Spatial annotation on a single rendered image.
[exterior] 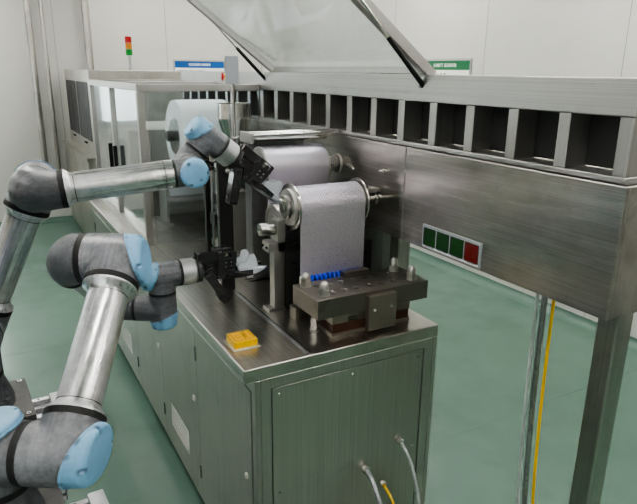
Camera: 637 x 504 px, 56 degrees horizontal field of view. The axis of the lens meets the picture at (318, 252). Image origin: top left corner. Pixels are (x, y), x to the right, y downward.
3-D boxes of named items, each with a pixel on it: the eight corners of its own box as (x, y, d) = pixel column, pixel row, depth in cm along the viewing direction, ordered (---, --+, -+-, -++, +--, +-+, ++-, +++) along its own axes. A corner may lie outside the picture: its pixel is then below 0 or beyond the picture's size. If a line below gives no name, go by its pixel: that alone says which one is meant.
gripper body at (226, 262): (239, 251, 172) (198, 256, 166) (240, 279, 175) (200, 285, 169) (229, 244, 178) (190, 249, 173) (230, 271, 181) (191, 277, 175)
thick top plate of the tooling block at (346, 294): (292, 302, 186) (292, 284, 184) (397, 282, 204) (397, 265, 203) (317, 320, 172) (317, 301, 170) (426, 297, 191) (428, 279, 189)
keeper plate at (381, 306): (364, 329, 182) (366, 295, 178) (391, 323, 186) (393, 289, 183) (369, 332, 180) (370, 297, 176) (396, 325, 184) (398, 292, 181)
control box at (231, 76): (221, 83, 228) (220, 56, 225) (239, 83, 228) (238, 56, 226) (221, 84, 221) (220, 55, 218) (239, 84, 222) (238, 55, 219)
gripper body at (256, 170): (276, 169, 179) (247, 144, 172) (260, 192, 178) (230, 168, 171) (266, 166, 185) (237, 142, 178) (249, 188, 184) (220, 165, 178)
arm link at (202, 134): (178, 134, 170) (196, 111, 170) (207, 157, 176) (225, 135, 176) (185, 139, 163) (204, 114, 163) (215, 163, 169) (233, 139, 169)
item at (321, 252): (300, 289, 191) (300, 234, 185) (361, 278, 202) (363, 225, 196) (300, 290, 190) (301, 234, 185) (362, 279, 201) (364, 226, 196)
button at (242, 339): (226, 341, 175) (225, 333, 174) (248, 336, 178) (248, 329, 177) (235, 350, 169) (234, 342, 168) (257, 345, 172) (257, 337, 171)
